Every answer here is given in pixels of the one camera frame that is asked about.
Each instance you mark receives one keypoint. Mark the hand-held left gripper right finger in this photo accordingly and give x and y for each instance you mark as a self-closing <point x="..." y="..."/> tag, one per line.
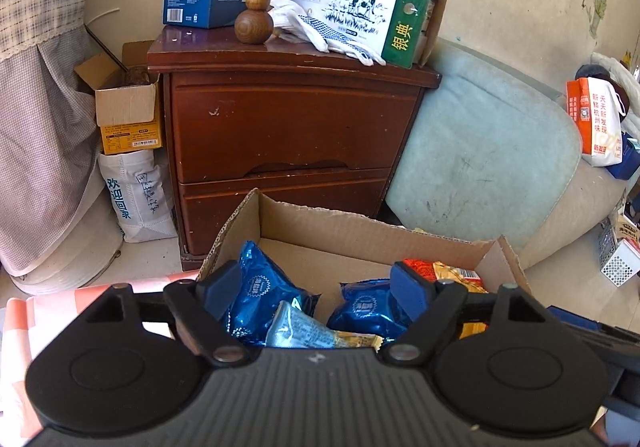
<point x="410" y="293"/>

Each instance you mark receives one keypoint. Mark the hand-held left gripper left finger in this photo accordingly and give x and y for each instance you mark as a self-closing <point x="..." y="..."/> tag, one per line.
<point x="220" y="288"/>

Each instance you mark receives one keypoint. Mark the orange red snack packet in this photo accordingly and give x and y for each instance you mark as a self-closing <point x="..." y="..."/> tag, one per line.
<point x="420" y="268"/>

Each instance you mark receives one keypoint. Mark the blue foil snack packet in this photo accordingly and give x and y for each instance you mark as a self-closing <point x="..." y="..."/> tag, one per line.
<point x="260" y="297"/>
<point x="370" y="312"/>

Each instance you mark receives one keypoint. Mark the yellow snack packet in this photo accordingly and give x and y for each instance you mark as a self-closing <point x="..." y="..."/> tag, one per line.
<point x="462" y="282"/>

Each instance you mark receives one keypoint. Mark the silver gold snack packet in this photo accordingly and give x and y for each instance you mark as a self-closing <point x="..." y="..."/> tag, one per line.
<point x="360" y="342"/>

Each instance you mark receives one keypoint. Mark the printed cardboard box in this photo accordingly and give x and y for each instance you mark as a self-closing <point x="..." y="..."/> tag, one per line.
<point x="350" y="237"/>

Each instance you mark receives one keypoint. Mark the light blue snack packet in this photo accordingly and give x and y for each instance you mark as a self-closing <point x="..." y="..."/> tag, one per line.
<point x="305" y="332"/>

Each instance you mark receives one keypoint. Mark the white perforated basket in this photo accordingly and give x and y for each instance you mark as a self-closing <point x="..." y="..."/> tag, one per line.
<point x="620" y="262"/>

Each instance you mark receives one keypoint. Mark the white woven bag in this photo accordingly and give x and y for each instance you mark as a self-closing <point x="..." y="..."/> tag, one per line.
<point x="135" y="197"/>

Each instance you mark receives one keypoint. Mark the grey sofa seat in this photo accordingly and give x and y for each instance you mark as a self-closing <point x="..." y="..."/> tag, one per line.
<point x="565" y="222"/>

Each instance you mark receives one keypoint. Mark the light blue cushion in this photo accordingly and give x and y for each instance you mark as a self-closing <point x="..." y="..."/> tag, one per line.
<point x="480" y="152"/>

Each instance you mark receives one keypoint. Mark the dark wooden nightstand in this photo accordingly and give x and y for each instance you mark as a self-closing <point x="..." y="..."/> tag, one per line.
<point x="295" y="127"/>

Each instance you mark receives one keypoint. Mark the small open cardboard box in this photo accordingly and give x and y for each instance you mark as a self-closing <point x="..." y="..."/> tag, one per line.
<point x="127" y="107"/>

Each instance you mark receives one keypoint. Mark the orange white paper bag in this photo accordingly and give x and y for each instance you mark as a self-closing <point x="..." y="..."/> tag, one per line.
<point x="595" y="127"/>

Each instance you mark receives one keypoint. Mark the plaid fabric cover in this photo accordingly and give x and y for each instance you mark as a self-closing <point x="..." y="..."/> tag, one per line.
<point x="45" y="102"/>

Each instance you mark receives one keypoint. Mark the wooden gourd ornament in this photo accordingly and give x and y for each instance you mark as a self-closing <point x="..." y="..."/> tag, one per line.
<point x="254" y="22"/>

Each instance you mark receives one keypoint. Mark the white dotted work gloves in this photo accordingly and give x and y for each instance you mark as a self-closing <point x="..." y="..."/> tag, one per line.
<point x="320" y="29"/>

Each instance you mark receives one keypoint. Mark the flat brown cardboard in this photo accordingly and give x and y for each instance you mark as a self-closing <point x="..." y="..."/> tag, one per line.
<point x="440" y="17"/>

